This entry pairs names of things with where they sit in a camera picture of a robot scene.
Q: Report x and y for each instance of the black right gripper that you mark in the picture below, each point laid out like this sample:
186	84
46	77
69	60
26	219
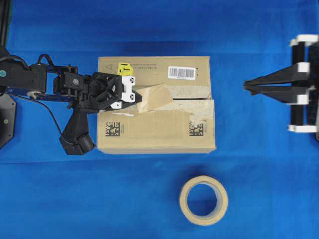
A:
303	95

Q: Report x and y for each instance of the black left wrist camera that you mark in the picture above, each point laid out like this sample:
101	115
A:
75	138

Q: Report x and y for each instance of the brown tape strip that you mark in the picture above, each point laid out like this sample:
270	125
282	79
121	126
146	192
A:
153	98

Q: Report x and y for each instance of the brown cardboard box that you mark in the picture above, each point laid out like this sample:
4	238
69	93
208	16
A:
185	126

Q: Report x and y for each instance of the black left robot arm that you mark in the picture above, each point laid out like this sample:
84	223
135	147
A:
48	82

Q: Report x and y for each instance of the blue table cloth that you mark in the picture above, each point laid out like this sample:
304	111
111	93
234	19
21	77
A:
271	175

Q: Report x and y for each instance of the beige masking tape roll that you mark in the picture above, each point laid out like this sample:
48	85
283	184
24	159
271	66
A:
221	201

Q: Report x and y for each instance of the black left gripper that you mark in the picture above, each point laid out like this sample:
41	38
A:
102	90

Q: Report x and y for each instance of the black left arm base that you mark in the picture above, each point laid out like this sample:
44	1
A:
7	119

